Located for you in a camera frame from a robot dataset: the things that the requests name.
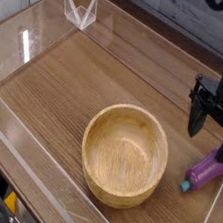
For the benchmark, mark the purple toy eggplant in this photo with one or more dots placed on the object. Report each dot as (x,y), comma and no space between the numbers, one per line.
(202,173)

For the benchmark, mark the brown wooden bowl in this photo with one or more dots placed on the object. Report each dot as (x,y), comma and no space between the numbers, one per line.
(124,155)

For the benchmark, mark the clear acrylic corner bracket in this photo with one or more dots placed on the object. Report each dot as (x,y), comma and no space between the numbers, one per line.
(80,16)

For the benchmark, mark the clear acrylic tray wall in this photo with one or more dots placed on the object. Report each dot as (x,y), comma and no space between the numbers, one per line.
(41,130)

